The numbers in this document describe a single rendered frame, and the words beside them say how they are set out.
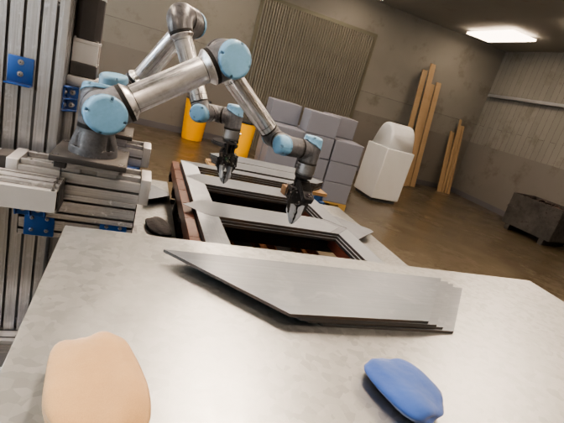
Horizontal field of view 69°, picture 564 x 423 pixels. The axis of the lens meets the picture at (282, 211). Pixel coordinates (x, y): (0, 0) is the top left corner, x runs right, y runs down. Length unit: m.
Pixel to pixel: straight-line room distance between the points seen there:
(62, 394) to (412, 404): 0.41
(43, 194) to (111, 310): 0.78
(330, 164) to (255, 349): 4.72
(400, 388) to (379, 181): 6.37
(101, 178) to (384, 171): 5.82
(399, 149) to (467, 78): 4.23
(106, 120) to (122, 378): 0.92
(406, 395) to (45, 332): 0.47
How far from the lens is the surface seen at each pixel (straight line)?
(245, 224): 1.72
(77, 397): 0.48
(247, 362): 0.60
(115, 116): 1.29
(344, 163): 5.32
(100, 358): 0.51
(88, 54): 1.69
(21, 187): 1.39
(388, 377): 0.64
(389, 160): 6.90
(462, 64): 10.68
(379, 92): 9.57
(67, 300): 0.67
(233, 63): 1.35
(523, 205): 8.58
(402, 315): 0.82
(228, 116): 1.85
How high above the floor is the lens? 1.42
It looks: 17 degrees down
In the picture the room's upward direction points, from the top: 16 degrees clockwise
